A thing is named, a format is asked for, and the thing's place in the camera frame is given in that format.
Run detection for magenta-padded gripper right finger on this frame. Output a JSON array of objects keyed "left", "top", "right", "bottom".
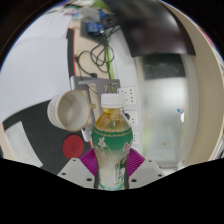
[{"left": 125, "top": 147, "right": 165, "bottom": 188}]

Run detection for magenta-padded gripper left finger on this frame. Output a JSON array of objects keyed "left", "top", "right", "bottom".
[{"left": 57, "top": 147, "right": 100, "bottom": 188}]

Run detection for green-labelled plastic drink bottle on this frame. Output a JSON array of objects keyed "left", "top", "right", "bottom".
[{"left": 90, "top": 93, "right": 134, "bottom": 191}]

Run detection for flat round red coaster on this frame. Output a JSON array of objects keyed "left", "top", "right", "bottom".
[{"left": 62, "top": 134, "right": 86, "bottom": 160}]

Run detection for black desk mat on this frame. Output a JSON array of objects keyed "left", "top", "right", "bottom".
[{"left": 2, "top": 28, "right": 95, "bottom": 176}]

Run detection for white paper cup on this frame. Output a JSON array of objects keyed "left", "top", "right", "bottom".
[{"left": 46, "top": 89, "right": 97, "bottom": 133}]

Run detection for small white paper sheet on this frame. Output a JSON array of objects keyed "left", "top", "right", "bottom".
[{"left": 3, "top": 120, "right": 45, "bottom": 169}]

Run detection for grey metal laptop stand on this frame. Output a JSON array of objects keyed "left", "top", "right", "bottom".
[{"left": 69, "top": 75, "right": 122, "bottom": 143}]

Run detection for small blue device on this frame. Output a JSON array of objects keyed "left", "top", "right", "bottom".
[{"left": 85, "top": 21, "right": 106, "bottom": 36}]

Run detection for black computer monitor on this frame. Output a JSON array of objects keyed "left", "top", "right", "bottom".
[{"left": 102, "top": 0, "right": 197, "bottom": 59}]

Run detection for white wall socket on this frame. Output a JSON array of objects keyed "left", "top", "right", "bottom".
[
  {"left": 118, "top": 85, "right": 138, "bottom": 105},
  {"left": 124, "top": 109, "right": 140, "bottom": 127}
]

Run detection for tangled black cables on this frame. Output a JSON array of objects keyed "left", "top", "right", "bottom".
[{"left": 74, "top": 26, "right": 116, "bottom": 80}]

